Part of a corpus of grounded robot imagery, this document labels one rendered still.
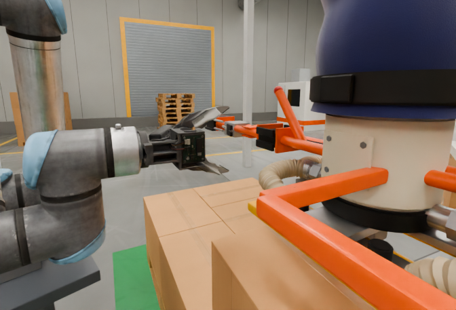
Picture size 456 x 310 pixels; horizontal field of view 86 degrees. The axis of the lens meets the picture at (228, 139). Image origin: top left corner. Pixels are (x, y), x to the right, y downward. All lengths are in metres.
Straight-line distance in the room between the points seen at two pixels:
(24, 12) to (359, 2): 0.72
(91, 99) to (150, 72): 2.35
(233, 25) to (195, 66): 2.54
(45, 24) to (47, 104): 0.22
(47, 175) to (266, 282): 0.45
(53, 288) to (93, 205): 0.56
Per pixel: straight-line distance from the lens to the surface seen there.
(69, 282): 1.02
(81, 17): 10.65
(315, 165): 0.54
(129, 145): 0.45
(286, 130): 0.59
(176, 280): 1.23
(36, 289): 1.05
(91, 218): 0.49
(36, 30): 0.82
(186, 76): 10.46
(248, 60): 4.30
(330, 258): 0.19
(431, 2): 0.37
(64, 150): 0.45
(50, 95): 0.88
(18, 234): 0.49
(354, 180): 0.33
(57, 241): 0.49
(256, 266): 0.63
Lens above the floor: 1.34
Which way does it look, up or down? 11 degrees down
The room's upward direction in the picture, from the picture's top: straight up
